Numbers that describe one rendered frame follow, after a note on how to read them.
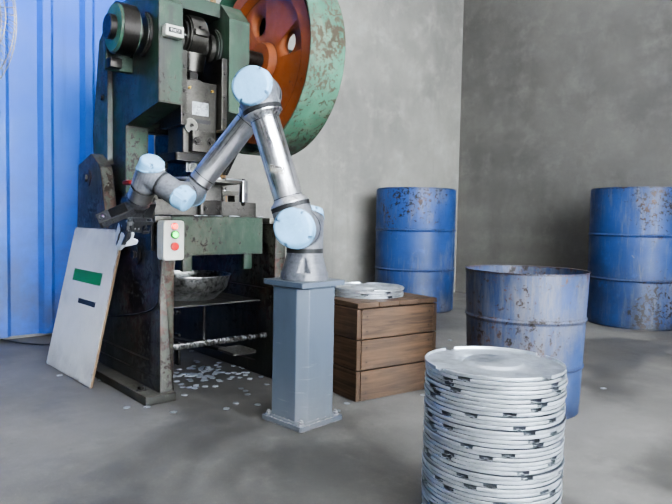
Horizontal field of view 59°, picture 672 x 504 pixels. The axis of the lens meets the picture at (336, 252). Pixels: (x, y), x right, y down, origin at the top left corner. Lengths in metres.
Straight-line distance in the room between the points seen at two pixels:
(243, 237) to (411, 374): 0.83
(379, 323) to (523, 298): 0.51
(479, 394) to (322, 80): 1.58
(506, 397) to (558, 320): 0.87
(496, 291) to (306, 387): 0.69
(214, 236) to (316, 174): 2.19
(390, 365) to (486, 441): 1.04
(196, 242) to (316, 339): 0.65
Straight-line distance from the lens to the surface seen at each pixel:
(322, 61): 2.45
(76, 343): 2.61
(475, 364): 1.29
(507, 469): 1.26
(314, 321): 1.84
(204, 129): 2.47
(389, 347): 2.21
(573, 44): 5.22
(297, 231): 1.69
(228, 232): 2.32
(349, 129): 4.63
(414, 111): 5.19
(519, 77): 5.40
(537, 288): 2.01
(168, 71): 2.39
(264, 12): 2.86
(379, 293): 2.22
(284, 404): 1.92
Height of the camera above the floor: 0.64
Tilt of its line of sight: 3 degrees down
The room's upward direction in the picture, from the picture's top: 1 degrees clockwise
